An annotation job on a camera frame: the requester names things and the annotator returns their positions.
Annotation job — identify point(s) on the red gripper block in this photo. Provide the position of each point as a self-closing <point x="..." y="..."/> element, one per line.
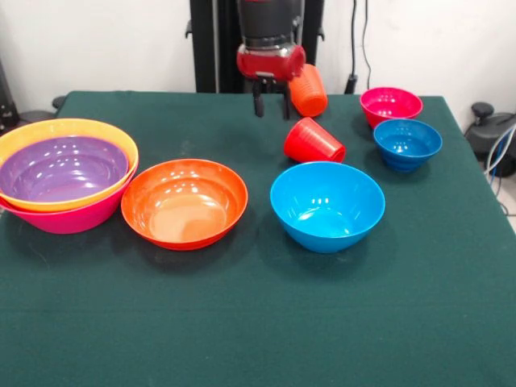
<point x="270" y="64"/>

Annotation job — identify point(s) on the orange cup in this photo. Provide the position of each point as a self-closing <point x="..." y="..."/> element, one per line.
<point x="310" y="96"/>

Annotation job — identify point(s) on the red cup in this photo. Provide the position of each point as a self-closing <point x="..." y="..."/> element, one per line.
<point x="310" y="141"/>

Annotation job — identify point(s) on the light blue bowl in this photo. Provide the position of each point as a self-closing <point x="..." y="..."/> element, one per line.
<point x="322" y="213"/>

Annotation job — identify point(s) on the red-orange bowl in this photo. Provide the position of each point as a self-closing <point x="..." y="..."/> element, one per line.
<point x="181" y="205"/>

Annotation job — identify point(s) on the small dark blue bowl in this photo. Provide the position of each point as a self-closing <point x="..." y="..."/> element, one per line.
<point x="407" y="141"/>

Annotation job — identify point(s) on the large orange bowl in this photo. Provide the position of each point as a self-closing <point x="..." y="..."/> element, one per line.
<point x="121" y="141"/>

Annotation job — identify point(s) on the purple bowl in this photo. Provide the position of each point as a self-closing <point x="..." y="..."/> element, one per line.
<point x="64" y="169"/>

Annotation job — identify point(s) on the large pink bowl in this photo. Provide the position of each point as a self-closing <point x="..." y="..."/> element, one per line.
<point x="80" y="217"/>

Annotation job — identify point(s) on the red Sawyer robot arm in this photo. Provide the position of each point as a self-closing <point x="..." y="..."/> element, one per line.
<point x="270" y="20"/>

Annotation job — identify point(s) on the small pink bowl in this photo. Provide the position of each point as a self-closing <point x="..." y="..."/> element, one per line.
<point x="389" y="104"/>

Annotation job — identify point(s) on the black office chair base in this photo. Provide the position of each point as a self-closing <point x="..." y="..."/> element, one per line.
<point x="483" y="133"/>
<point x="36" y="113"/>

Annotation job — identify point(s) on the dark green table cloth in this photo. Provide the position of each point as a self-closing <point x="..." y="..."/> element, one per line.
<point x="258" y="314"/>

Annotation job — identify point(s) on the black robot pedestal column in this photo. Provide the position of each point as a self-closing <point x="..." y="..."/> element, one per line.
<point x="217" y="40"/>

